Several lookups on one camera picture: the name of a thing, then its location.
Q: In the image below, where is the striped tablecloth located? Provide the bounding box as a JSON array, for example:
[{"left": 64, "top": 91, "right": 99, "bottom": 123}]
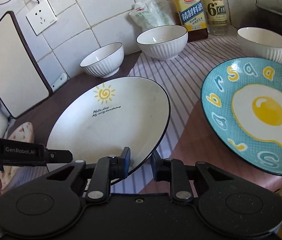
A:
[{"left": 1, "top": 24, "right": 282, "bottom": 196}]

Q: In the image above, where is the white vinegar bottle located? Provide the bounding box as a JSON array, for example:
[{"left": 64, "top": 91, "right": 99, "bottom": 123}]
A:
[{"left": 201, "top": 0, "right": 229, "bottom": 36}]

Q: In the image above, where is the white cutting board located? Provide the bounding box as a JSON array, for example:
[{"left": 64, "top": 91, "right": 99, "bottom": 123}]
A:
[{"left": 0, "top": 11, "right": 53, "bottom": 118}]

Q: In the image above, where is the white ribbed bowl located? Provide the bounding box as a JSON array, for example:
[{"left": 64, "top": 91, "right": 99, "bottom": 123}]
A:
[
  {"left": 237, "top": 27, "right": 282, "bottom": 63},
  {"left": 80, "top": 42, "right": 124, "bottom": 79},
  {"left": 136, "top": 25, "right": 188, "bottom": 61}
]

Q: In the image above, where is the teal fried egg plate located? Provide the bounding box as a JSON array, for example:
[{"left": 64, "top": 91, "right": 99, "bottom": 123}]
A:
[{"left": 201, "top": 57, "right": 282, "bottom": 176}]

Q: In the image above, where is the white cutting board stand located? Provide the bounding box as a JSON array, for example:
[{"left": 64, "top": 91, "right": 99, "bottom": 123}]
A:
[{"left": 51, "top": 72, "right": 69, "bottom": 92}]

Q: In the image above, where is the white sun plate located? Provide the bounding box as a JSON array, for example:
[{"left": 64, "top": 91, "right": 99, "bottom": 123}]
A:
[{"left": 47, "top": 76, "right": 171, "bottom": 174}]

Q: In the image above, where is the cooking wine bottle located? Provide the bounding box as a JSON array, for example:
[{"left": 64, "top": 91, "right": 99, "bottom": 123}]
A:
[{"left": 173, "top": 0, "right": 208, "bottom": 42}]

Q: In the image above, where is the white wall socket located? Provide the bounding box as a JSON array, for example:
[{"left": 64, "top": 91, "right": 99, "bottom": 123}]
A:
[{"left": 26, "top": 0, "right": 57, "bottom": 35}]

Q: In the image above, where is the white salt bag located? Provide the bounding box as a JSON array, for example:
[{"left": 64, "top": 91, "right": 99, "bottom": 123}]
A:
[{"left": 129, "top": 0, "right": 176, "bottom": 31}]

